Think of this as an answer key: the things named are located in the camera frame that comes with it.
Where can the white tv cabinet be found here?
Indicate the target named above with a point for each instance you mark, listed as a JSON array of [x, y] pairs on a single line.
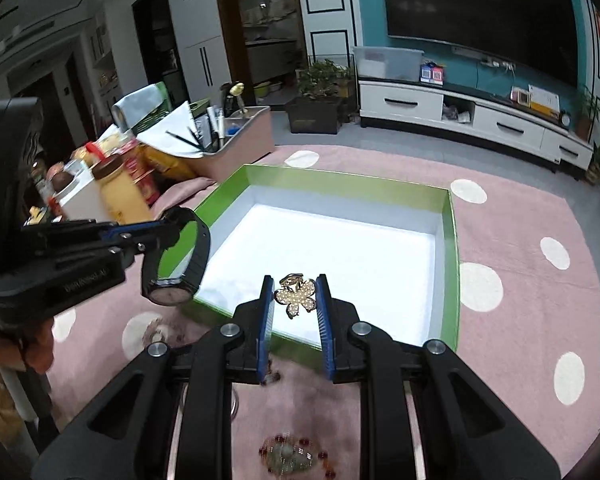
[[406, 104]]

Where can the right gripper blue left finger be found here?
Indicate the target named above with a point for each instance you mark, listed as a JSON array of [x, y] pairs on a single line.
[[255, 320]]

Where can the green jewelry box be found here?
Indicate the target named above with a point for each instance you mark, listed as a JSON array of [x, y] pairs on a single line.
[[388, 247]]

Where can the clear plastic storage box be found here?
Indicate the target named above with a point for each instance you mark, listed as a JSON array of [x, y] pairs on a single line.
[[388, 63]]

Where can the potted plant black box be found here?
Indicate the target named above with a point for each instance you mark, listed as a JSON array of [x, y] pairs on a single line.
[[322, 101]]

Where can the pink storage bin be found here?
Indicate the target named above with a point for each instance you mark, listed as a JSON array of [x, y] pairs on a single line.
[[252, 141]]

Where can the yellow bear bottle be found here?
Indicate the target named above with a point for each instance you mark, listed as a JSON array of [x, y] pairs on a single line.
[[121, 196]]

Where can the pink polka dot cloth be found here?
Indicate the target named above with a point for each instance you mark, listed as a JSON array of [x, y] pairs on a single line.
[[529, 301]]

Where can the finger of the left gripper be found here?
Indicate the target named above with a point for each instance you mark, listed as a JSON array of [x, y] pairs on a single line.
[[145, 247], [153, 229]]

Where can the person's left hand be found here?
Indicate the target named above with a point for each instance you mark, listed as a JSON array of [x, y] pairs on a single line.
[[39, 351]]

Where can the white paper sheet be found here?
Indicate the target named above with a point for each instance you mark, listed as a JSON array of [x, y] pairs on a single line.
[[174, 134]]

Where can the black wrist watch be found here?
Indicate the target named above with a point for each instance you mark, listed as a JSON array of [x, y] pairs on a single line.
[[172, 269]]

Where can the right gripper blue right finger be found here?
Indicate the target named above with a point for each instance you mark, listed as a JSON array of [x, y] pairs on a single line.
[[343, 361]]

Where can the gold flower brooch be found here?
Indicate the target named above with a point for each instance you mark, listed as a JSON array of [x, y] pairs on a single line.
[[296, 293]]

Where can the black television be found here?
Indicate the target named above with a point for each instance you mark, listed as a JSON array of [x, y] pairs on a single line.
[[538, 34]]

